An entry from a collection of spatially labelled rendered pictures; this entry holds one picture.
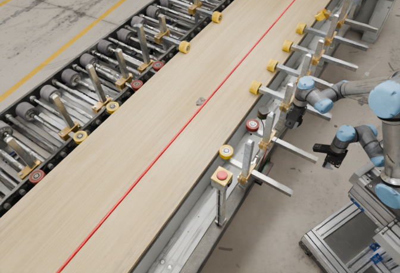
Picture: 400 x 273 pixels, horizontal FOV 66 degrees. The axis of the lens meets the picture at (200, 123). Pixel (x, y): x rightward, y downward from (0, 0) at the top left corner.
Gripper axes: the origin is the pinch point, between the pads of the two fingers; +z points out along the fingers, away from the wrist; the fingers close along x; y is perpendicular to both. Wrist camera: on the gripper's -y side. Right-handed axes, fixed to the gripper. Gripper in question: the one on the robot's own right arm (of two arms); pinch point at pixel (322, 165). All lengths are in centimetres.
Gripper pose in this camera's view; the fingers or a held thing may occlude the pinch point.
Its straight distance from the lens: 190.9
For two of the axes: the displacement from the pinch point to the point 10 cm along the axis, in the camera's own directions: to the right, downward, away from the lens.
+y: 8.3, 4.2, -3.7
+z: 0.4, 6.2, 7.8
